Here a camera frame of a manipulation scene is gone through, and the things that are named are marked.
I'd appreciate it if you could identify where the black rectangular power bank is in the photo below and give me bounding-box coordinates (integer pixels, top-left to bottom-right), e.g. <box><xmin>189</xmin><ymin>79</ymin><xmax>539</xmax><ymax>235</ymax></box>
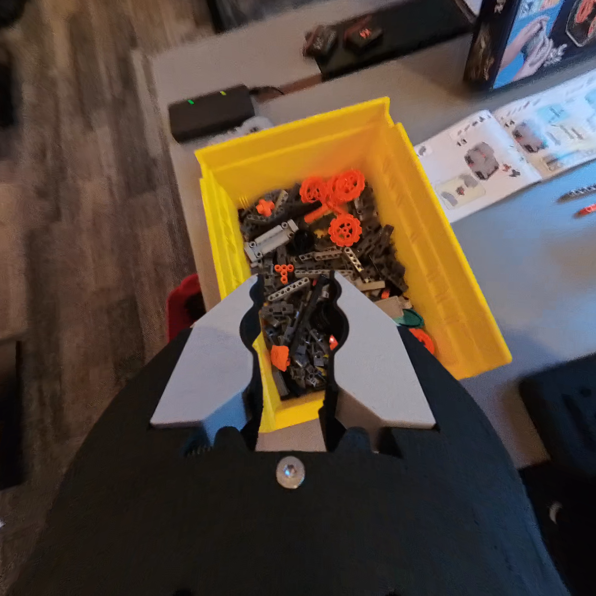
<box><xmin>168</xmin><ymin>84</ymin><xmax>257</xmax><ymax>142</ymax></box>

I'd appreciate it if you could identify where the yellow plastic bin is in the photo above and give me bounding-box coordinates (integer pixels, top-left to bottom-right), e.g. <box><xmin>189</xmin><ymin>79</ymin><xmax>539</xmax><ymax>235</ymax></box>
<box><xmin>194</xmin><ymin>96</ymin><xmax>513</xmax><ymax>434</ymax></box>

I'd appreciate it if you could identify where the white remote controller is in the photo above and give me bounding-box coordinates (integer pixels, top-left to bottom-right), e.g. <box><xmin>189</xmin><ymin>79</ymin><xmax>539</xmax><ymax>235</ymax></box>
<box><xmin>207</xmin><ymin>117</ymin><xmax>273</xmax><ymax>142</ymax></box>

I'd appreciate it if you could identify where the open instruction manual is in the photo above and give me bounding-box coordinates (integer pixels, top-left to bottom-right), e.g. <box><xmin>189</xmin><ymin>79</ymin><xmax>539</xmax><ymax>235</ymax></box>
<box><xmin>415</xmin><ymin>70</ymin><xmax>596</xmax><ymax>222</ymax></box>

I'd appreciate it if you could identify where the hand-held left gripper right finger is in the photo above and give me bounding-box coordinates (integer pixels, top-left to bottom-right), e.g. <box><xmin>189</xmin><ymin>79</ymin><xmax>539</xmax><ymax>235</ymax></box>
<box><xmin>322</xmin><ymin>272</ymin><xmax>436</xmax><ymax>448</ymax></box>

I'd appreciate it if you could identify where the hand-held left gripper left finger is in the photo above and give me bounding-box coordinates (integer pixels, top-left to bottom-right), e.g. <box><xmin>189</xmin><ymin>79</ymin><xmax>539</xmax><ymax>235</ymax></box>
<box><xmin>151</xmin><ymin>275</ymin><xmax>261</xmax><ymax>448</ymax></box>

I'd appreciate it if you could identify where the black desk pad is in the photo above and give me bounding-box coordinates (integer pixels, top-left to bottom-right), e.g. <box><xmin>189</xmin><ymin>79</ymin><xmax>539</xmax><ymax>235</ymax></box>
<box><xmin>312</xmin><ymin>0</ymin><xmax>476</xmax><ymax>80</ymax></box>

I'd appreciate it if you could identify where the black cable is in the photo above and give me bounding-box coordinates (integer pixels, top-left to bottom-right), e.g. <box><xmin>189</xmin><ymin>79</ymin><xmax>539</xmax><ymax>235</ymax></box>
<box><xmin>250</xmin><ymin>79</ymin><xmax>308</xmax><ymax>98</ymax></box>

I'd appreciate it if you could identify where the pile of building block parts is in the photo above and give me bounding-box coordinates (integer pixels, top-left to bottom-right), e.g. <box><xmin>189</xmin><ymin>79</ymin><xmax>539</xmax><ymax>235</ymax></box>
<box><xmin>238</xmin><ymin>171</ymin><xmax>438</xmax><ymax>401</ymax></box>

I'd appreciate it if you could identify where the grey desk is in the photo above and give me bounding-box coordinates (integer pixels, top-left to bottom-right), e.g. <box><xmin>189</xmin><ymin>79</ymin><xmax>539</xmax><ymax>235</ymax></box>
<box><xmin>149</xmin><ymin>38</ymin><xmax>596</xmax><ymax>471</ymax></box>

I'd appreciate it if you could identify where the small black battery pack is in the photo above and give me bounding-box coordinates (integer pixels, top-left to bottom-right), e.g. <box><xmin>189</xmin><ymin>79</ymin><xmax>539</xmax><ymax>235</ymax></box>
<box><xmin>303</xmin><ymin>25</ymin><xmax>341</xmax><ymax>56</ymax></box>
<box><xmin>343</xmin><ymin>19</ymin><xmax>382</xmax><ymax>49</ymax></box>

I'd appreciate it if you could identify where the blue robot kit box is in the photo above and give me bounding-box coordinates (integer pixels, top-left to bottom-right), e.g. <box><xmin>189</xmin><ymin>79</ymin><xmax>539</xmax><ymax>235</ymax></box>
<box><xmin>464</xmin><ymin>0</ymin><xmax>596</xmax><ymax>92</ymax></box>

